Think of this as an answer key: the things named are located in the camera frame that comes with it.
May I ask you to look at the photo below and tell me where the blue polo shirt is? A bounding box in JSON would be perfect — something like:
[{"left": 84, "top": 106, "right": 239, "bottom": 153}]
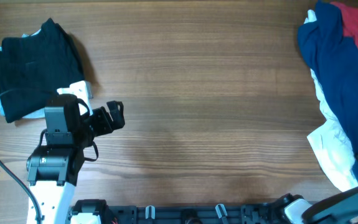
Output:
[{"left": 296, "top": 0, "right": 358, "bottom": 186}]

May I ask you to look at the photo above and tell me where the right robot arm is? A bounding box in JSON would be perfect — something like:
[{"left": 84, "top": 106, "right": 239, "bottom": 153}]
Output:
[{"left": 271, "top": 187, "right": 358, "bottom": 223}]

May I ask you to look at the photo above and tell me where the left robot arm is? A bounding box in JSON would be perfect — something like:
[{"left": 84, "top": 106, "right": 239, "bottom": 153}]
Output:
[{"left": 26, "top": 94, "right": 125, "bottom": 223}]

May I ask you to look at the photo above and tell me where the white shirt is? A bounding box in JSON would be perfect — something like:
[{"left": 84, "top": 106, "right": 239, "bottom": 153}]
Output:
[{"left": 303, "top": 9, "right": 358, "bottom": 193}]

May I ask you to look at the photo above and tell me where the black folded shirt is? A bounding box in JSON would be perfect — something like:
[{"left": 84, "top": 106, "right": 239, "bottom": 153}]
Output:
[{"left": 0, "top": 19, "right": 85, "bottom": 123}]

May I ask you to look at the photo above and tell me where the left black cable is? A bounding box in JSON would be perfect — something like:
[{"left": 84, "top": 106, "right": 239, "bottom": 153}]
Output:
[{"left": 0, "top": 88, "right": 47, "bottom": 223}]

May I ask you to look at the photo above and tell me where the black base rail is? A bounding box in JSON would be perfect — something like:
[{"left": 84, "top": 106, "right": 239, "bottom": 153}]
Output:
[{"left": 65, "top": 200, "right": 290, "bottom": 224}]

